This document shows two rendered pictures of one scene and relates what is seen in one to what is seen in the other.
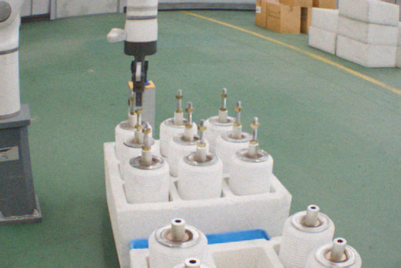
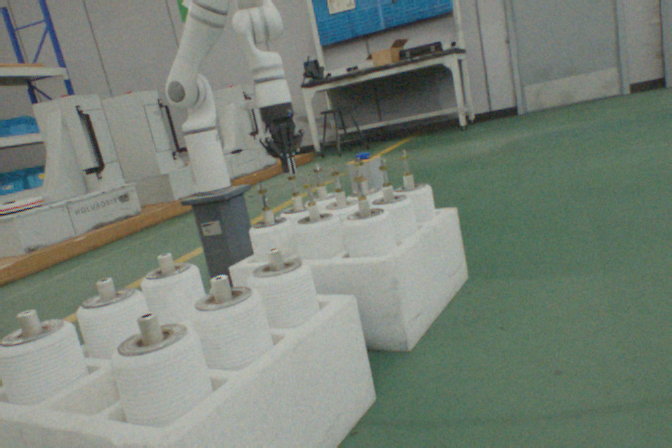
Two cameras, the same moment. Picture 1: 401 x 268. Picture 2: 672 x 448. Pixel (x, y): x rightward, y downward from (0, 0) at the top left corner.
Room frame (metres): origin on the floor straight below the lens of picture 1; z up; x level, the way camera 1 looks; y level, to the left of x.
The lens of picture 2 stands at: (0.24, -0.86, 0.46)
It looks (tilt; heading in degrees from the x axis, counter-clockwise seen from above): 11 degrees down; 46
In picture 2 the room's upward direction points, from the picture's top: 12 degrees counter-clockwise
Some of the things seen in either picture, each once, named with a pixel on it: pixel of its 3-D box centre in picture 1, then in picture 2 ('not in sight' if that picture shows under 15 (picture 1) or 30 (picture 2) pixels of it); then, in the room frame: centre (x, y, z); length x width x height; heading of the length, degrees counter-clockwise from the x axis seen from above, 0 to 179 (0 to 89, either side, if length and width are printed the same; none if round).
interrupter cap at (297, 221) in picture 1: (310, 221); (277, 268); (0.73, -0.20, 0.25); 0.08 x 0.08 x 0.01
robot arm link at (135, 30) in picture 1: (132, 26); (266, 92); (1.08, 0.16, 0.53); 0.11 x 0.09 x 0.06; 95
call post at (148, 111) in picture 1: (140, 136); (374, 215); (1.37, 0.17, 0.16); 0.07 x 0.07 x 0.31; 15
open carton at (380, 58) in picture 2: not in sight; (387, 54); (5.08, 2.93, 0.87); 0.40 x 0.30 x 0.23; 99
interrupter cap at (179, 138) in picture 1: (188, 139); (341, 205); (1.11, 0.03, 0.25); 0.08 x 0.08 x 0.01
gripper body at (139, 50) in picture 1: (139, 56); (279, 122); (1.08, 0.14, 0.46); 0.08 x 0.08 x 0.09
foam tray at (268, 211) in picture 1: (187, 199); (355, 273); (1.11, 0.03, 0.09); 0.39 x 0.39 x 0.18; 15
